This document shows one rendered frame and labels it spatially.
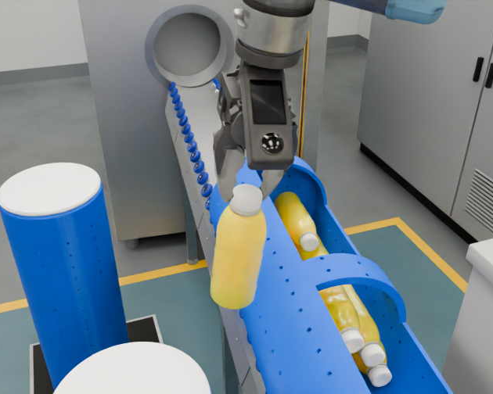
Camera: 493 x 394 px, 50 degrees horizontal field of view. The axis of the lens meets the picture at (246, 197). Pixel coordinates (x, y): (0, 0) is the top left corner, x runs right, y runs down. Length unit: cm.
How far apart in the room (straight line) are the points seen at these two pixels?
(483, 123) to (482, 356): 179
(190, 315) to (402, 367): 165
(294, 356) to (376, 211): 255
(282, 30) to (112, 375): 70
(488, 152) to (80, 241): 206
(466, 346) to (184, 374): 64
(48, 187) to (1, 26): 392
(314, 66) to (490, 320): 101
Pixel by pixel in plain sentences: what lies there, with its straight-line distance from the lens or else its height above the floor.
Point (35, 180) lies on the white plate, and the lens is 164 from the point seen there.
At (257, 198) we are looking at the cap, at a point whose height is 146.
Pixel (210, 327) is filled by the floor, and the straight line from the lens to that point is 251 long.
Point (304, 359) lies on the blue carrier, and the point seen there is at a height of 119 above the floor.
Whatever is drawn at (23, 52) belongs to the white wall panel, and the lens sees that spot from 548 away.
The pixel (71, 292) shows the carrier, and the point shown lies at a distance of 165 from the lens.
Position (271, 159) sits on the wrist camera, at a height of 156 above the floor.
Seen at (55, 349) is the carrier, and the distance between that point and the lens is 184.
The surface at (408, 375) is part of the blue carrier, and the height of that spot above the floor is 104.
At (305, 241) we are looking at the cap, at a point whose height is 110.
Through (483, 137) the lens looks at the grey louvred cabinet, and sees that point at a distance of 292.
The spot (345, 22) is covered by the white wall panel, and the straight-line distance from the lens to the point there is 624.
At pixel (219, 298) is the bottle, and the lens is 76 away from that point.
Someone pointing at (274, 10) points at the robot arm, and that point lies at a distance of 54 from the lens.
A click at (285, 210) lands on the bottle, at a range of 127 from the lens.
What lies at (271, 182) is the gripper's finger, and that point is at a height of 148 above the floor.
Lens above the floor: 182
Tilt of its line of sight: 33 degrees down
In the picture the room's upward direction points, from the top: straight up
